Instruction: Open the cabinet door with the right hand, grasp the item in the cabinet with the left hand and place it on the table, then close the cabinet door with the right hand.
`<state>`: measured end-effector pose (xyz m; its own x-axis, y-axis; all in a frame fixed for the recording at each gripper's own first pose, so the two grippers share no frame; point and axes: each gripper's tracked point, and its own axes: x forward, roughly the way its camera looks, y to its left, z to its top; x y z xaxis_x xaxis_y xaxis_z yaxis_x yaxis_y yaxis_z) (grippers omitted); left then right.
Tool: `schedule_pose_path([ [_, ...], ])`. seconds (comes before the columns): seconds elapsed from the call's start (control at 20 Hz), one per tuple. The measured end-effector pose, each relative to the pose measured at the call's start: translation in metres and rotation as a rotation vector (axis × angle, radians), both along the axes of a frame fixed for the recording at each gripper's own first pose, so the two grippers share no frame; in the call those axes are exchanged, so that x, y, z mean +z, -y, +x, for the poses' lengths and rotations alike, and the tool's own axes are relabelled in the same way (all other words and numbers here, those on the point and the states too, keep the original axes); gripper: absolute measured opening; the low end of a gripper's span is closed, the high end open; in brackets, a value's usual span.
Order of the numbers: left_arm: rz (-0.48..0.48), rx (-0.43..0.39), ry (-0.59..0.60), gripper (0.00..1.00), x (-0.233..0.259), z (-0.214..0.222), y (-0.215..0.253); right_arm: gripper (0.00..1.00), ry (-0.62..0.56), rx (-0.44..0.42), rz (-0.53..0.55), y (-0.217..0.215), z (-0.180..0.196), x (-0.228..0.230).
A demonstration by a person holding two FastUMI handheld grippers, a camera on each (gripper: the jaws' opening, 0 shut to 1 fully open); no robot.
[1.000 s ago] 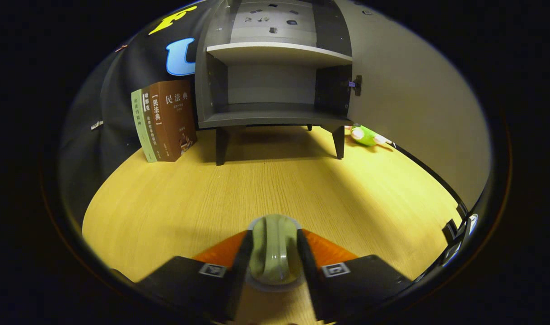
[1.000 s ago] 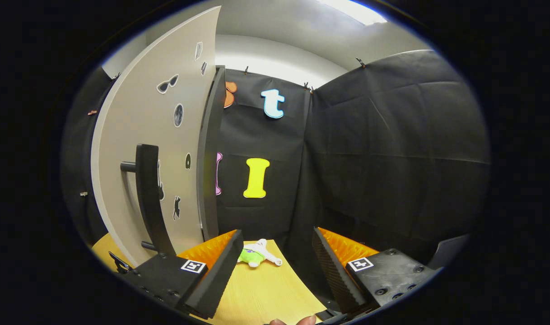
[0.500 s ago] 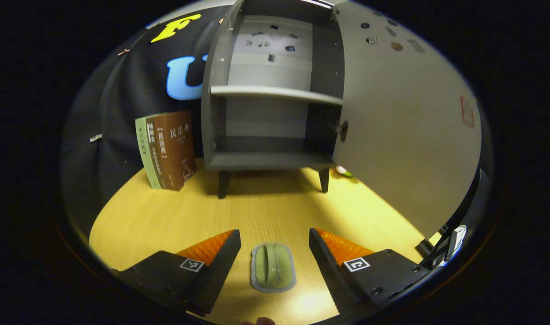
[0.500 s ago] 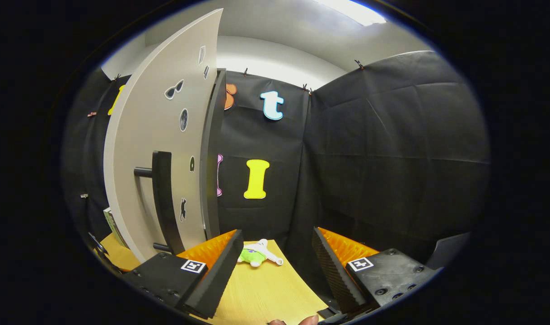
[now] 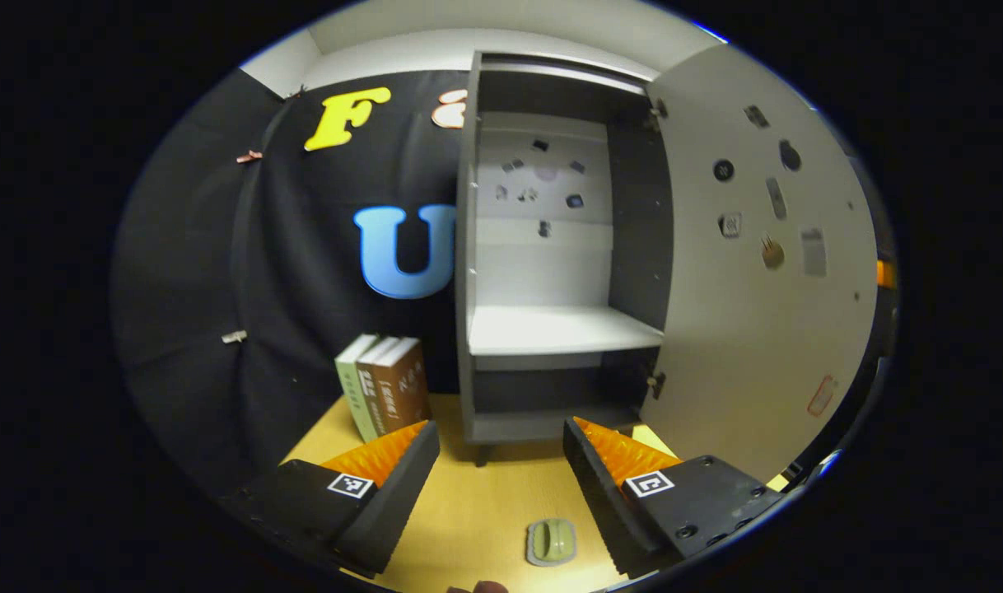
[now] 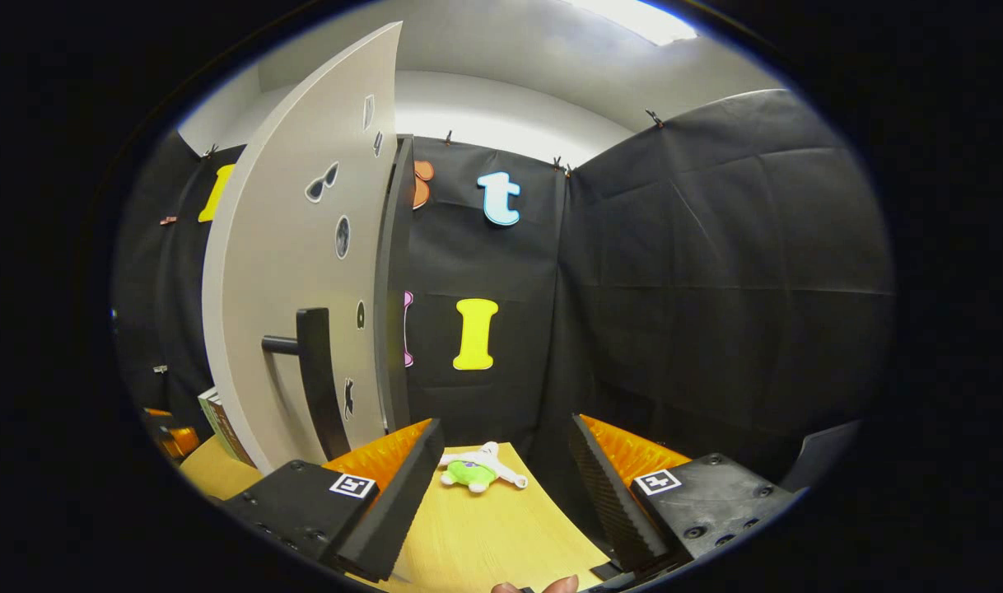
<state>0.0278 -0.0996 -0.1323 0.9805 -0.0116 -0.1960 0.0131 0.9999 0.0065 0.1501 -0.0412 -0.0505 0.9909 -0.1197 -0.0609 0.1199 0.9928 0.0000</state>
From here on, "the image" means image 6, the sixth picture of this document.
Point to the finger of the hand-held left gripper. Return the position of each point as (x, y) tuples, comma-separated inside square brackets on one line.
[(157, 412), (180, 442)]

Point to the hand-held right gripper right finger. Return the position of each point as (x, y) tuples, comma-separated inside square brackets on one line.
[(613, 502)]

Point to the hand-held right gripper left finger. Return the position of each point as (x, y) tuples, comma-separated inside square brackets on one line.
[(394, 511)]

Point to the beige cabinet door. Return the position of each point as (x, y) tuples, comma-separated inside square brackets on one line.
[(287, 247)]

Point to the dark grey cabinet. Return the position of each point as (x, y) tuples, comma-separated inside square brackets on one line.
[(393, 288)]

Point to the green book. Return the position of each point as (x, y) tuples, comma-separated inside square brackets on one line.
[(213, 416)]

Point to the green and white plush toy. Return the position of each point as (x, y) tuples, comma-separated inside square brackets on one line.
[(473, 471)]

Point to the grey flat panel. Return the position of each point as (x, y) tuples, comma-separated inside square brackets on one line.
[(823, 457)]

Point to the black backdrop cloth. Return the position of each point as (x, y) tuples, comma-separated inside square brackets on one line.
[(716, 288)]

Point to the long ceiling light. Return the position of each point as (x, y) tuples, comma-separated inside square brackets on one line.
[(641, 18)]

